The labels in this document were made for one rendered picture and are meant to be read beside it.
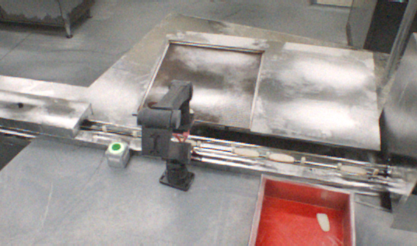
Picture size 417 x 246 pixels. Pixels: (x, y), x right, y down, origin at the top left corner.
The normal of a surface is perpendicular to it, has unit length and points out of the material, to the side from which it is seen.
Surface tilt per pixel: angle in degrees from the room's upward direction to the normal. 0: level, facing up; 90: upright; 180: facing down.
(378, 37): 90
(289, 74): 10
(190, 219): 0
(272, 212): 0
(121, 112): 0
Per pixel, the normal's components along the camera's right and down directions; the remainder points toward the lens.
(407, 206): -0.22, 0.64
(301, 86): -0.04, -0.62
